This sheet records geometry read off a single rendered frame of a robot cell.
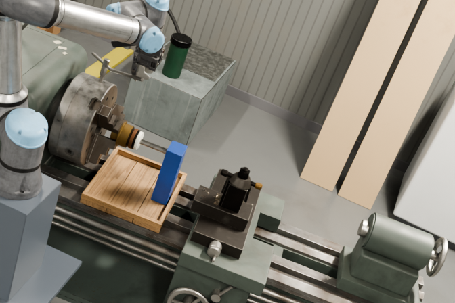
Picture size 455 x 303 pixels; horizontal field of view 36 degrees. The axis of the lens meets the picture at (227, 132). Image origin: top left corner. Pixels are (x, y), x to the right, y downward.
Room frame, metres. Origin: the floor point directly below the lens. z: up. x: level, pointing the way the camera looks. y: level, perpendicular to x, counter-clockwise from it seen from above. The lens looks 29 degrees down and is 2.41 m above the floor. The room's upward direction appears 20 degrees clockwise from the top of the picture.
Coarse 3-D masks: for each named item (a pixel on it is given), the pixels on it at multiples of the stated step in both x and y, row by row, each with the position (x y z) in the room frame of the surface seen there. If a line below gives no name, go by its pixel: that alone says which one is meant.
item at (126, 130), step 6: (126, 126) 2.12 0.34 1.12; (132, 126) 2.14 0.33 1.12; (120, 132) 2.09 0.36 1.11; (126, 132) 2.10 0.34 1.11; (132, 132) 2.12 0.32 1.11; (138, 132) 2.12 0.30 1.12; (114, 138) 2.10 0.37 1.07; (120, 138) 2.09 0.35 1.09; (126, 138) 2.09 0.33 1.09; (132, 138) 2.10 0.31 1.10; (120, 144) 2.09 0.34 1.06; (126, 144) 2.10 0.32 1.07; (132, 144) 2.09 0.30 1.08
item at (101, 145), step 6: (96, 138) 2.10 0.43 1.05; (102, 138) 2.10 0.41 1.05; (108, 138) 2.12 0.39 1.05; (96, 144) 2.09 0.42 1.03; (102, 144) 2.09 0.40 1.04; (108, 144) 2.09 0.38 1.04; (114, 144) 2.10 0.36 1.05; (90, 150) 2.08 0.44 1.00; (96, 150) 2.08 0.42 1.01; (102, 150) 2.08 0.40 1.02; (108, 150) 2.11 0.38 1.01; (90, 156) 2.07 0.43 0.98; (96, 156) 2.07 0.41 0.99; (90, 162) 2.06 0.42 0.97; (96, 162) 2.06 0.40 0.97
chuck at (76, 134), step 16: (80, 96) 2.05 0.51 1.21; (96, 96) 2.07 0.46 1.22; (112, 96) 2.21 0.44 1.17; (80, 112) 2.01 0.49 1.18; (96, 112) 2.04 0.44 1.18; (64, 128) 1.98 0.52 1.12; (80, 128) 1.99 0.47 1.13; (96, 128) 2.16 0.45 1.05; (64, 144) 1.98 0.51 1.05; (80, 144) 1.98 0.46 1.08; (80, 160) 2.00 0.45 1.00
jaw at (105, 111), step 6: (96, 102) 2.06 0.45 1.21; (90, 108) 2.03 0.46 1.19; (96, 108) 2.04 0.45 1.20; (102, 108) 2.06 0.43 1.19; (108, 108) 2.07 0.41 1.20; (102, 114) 2.04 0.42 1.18; (108, 114) 2.05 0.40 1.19; (102, 120) 2.06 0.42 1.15; (108, 120) 2.07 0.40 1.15; (114, 120) 2.08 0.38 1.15; (120, 120) 2.11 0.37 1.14; (102, 126) 2.09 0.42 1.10; (108, 126) 2.08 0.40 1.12; (114, 126) 2.09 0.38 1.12; (120, 126) 2.09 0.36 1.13; (114, 132) 2.10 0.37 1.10
